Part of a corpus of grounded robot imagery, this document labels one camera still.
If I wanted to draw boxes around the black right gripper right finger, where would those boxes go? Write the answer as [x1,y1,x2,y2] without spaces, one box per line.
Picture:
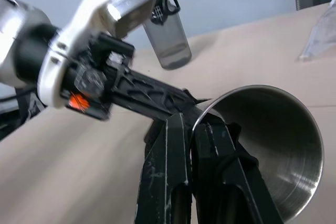
[191,122,285,224]

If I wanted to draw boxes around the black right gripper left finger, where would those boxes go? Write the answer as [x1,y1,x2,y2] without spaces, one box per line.
[133,112,194,224]

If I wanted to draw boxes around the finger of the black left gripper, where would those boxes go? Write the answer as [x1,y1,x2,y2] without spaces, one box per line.
[109,94,176,120]
[113,68,211,109]

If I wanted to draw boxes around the shiny metal cup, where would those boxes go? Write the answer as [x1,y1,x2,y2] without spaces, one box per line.
[191,84,325,224]

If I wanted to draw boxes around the grey shaker bottle black lid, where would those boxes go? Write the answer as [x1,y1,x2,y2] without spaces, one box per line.
[142,0,193,71]

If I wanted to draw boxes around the clear plastic bag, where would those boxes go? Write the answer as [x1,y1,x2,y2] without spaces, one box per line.
[298,0,336,62]

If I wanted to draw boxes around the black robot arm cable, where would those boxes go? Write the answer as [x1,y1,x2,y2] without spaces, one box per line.
[0,87,36,104]

